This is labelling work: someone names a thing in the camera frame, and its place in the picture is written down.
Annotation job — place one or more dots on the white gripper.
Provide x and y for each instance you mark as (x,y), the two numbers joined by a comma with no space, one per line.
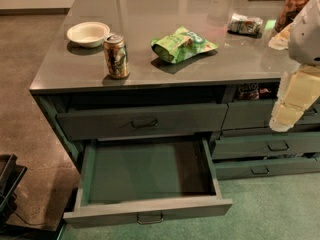
(306,39)

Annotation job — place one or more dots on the middle right drawer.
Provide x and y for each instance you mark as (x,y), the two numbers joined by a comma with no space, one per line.
(266,145)

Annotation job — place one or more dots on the small white snack packet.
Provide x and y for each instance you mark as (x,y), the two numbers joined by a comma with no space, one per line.
(246,25)

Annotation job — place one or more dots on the green chip bag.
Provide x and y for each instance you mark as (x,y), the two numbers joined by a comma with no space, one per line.
(181,45)

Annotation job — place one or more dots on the top left drawer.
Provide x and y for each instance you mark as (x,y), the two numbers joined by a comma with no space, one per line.
(142,121)

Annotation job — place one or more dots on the black object on floor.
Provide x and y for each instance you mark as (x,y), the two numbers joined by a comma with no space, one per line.
(10,176)

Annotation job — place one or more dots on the snack bag in shelf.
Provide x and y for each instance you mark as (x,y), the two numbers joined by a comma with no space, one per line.
(248,91)

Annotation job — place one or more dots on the orange soda can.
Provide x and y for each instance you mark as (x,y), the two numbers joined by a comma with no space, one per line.
(116,56)

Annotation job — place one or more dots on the glass jar of snacks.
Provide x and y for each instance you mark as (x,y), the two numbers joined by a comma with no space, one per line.
(289,11)

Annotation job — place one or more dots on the bottom right drawer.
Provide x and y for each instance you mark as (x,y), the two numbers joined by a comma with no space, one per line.
(266,168)

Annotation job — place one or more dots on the grey drawer cabinet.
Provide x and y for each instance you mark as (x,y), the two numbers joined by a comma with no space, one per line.
(157,101)

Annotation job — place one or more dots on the white paper bowl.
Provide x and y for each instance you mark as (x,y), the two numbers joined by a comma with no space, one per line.
(88,34)

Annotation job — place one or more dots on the open middle left drawer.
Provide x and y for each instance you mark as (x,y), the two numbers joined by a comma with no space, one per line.
(146,182)

